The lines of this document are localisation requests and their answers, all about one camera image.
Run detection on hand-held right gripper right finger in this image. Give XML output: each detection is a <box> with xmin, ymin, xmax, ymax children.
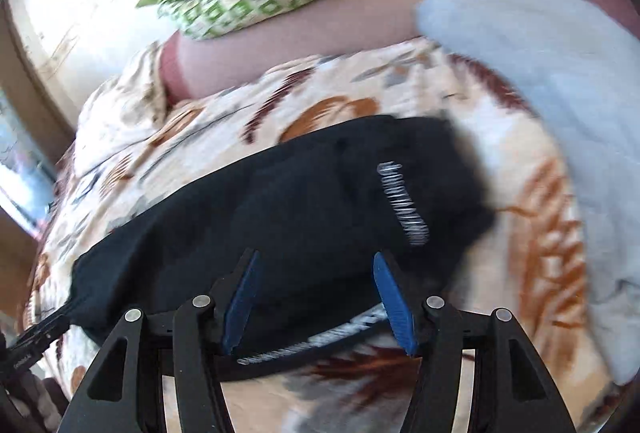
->
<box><xmin>372</xmin><ymin>251</ymin><xmax>578</xmax><ymax>433</ymax></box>

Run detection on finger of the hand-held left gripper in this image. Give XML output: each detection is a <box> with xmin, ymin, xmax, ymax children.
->
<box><xmin>0</xmin><ymin>302</ymin><xmax>76</xmax><ymax>376</ymax></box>

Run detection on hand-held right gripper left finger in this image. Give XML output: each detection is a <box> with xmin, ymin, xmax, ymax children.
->
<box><xmin>59</xmin><ymin>249</ymin><xmax>261</xmax><ymax>433</ymax></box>

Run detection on black pants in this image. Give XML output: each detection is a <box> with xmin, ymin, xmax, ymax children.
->
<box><xmin>70</xmin><ymin>114</ymin><xmax>496</xmax><ymax>381</ymax></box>

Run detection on cream leaf-print fleece blanket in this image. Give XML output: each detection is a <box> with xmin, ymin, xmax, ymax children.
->
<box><xmin>20</xmin><ymin>38</ymin><xmax>616</xmax><ymax>433</ymax></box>

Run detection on stained glass window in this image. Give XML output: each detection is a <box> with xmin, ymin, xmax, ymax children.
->
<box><xmin>0</xmin><ymin>88</ymin><xmax>57</xmax><ymax>224</ymax></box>

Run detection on white floral pillow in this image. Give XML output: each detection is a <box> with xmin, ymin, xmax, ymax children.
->
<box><xmin>75</xmin><ymin>44</ymin><xmax>173</xmax><ymax>149</ymax></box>

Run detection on pink padded headboard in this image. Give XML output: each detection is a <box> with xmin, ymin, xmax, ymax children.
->
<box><xmin>160</xmin><ymin>0</ymin><xmax>640</xmax><ymax>106</ymax></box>

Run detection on light blue quilted blanket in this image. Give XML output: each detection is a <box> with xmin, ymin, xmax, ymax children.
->
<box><xmin>416</xmin><ymin>0</ymin><xmax>640</xmax><ymax>386</ymax></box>

